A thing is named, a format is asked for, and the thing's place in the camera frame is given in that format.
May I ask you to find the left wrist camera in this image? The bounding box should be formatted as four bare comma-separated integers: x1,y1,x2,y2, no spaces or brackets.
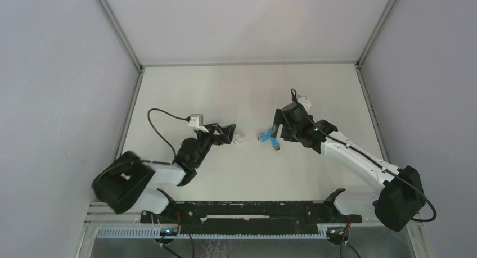
187,114,209,133

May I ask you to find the blue plastic water faucet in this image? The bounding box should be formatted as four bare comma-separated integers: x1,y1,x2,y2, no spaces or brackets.
257,128,280,151

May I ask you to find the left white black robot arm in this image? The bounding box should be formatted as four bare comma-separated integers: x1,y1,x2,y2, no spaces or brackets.
92,123,236,223

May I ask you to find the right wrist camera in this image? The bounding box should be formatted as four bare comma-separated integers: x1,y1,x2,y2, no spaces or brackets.
297,95,312,113

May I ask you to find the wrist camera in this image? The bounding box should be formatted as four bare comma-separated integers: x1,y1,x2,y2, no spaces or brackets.
187,114,209,133
297,95,312,113

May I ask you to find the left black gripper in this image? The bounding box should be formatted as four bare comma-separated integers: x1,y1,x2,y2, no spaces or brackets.
193,123,235,168

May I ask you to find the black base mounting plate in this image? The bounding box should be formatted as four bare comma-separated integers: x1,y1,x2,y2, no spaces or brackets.
140,189,362,236

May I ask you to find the aluminium frame rail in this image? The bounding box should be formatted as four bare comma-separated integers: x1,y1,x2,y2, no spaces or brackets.
86,201,374,233

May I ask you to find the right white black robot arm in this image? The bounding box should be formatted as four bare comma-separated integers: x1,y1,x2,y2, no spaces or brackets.
271,102,428,232

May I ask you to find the white slotted cable duct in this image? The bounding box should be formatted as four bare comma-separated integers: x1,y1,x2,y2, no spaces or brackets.
96,227,330,239

